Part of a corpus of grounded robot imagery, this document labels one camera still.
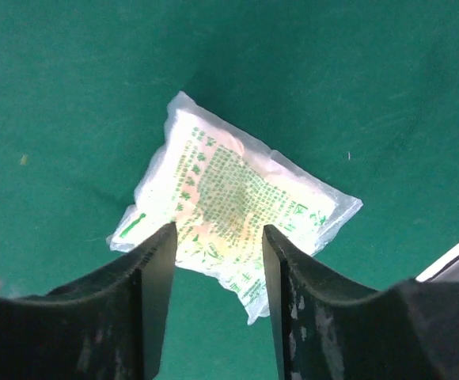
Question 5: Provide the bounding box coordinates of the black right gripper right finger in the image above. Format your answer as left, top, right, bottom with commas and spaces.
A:
262, 225, 459, 379

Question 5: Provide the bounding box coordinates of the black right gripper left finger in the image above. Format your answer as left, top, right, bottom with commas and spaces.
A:
0, 222, 177, 379

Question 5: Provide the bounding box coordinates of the green gauze packet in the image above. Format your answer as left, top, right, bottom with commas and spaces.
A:
107, 92, 362, 323

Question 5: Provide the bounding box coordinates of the dark green surgical drape cloth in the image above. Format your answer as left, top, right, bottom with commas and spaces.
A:
0, 0, 459, 380

